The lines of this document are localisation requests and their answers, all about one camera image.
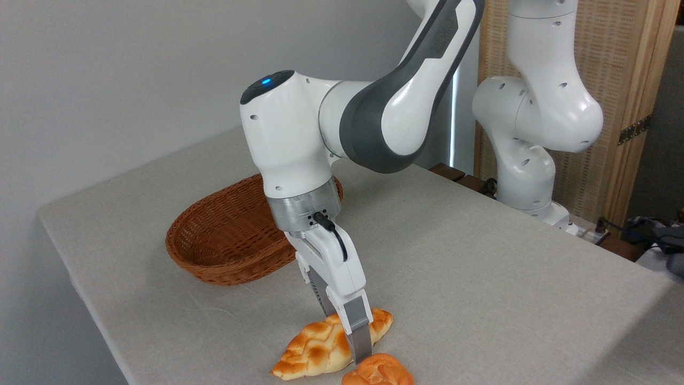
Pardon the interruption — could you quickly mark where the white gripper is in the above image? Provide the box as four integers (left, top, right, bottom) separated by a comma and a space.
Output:
283, 225, 374, 366

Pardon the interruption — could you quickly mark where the long braided bread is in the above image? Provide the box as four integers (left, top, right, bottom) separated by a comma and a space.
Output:
270, 307, 395, 381

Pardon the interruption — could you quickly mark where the round knotted bread roll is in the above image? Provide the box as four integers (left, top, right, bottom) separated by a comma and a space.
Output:
341, 352, 415, 385

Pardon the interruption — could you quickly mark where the brown oval wicker basket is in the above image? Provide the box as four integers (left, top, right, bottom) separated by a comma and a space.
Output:
165, 173, 344, 287

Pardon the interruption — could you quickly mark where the dark wooden base block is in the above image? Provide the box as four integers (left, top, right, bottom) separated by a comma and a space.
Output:
429, 163, 499, 200
597, 234, 648, 263

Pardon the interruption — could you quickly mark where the dark metal screen hinge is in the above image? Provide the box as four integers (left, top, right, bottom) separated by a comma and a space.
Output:
618, 114, 653, 147

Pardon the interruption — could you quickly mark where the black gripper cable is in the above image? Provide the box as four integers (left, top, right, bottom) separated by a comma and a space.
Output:
313, 211, 349, 263

